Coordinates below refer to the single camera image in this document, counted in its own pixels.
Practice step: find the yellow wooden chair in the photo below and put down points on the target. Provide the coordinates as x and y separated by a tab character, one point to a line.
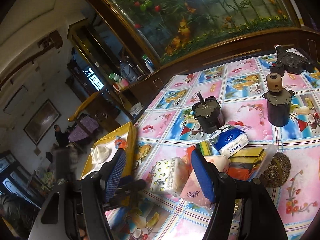
85	103

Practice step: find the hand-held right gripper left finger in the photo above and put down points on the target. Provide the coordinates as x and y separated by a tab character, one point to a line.
116	175

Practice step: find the white cloth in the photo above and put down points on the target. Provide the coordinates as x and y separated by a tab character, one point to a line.
101	153

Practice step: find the pink box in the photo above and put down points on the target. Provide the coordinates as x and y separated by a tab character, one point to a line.
121	83

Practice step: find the motor with wooden pulley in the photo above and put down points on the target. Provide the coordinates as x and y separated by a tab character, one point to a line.
277	110

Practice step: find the large framed aquarium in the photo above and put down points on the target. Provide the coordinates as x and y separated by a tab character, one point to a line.
200	12

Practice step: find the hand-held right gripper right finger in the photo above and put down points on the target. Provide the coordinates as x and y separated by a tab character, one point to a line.
202	177

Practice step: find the framed wall painting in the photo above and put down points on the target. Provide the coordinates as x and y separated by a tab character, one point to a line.
42	121

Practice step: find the window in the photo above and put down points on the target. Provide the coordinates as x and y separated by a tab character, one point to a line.
94	79

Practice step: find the grey electric kettle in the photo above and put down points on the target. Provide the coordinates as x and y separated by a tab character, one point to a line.
127	72

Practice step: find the white plastic bucket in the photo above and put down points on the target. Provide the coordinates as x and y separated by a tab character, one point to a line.
136	110

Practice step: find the lemon print tissue pack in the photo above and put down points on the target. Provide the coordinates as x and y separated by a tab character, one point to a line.
165	175

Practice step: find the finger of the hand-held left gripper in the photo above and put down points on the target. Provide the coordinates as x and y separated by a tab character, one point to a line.
137	185

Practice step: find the flat black machine part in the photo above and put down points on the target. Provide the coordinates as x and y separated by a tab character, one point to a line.
292	61

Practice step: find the yellow cardboard box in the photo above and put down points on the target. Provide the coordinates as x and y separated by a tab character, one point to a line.
130	142

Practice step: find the blue white floral tissue pack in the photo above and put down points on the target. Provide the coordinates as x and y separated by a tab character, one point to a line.
230	142

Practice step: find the green packet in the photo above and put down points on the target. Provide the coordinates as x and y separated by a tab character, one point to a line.
114	76

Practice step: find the brown knit hat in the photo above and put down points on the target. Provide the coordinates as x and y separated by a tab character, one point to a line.
275	170

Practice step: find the purple covered table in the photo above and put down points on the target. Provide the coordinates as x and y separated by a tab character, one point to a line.
80	131

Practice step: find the black motor with shaft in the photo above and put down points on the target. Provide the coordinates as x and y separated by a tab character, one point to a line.
207	117

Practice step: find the pink tissue pack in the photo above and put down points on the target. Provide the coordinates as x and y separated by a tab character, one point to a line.
190	192

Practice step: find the white plastic bottle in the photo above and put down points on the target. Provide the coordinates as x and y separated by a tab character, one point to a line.
149	66

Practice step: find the clear bag of colourful cloths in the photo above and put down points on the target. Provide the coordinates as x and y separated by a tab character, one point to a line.
240	162

